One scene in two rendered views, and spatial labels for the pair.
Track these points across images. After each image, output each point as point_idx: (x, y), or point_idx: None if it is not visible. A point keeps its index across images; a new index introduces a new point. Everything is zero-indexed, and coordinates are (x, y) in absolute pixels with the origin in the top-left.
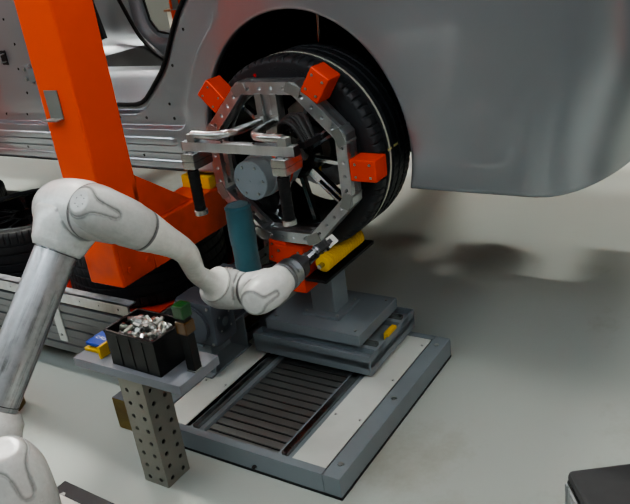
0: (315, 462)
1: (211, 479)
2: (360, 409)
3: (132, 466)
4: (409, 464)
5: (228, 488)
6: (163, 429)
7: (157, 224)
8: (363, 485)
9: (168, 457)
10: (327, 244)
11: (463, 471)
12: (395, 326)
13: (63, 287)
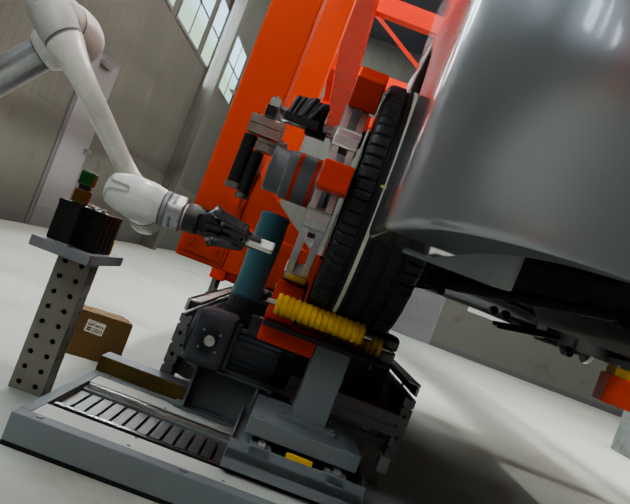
0: (41, 409)
1: (25, 401)
2: (150, 451)
3: None
4: (76, 490)
5: (12, 404)
6: (44, 325)
7: (63, 30)
8: (29, 458)
9: (29, 356)
10: (241, 226)
11: None
12: (309, 462)
13: (15, 68)
